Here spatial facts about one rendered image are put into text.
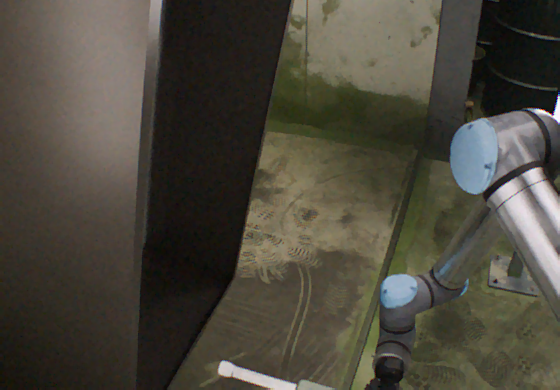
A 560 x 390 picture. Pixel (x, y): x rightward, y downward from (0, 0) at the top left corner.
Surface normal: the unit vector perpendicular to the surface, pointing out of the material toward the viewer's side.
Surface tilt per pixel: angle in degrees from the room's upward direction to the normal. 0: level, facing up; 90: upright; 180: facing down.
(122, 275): 90
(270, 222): 0
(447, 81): 90
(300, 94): 90
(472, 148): 86
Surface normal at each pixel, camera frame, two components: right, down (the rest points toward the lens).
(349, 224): 0.00, -0.83
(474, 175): -0.95, 0.14
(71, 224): -0.33, 0.52
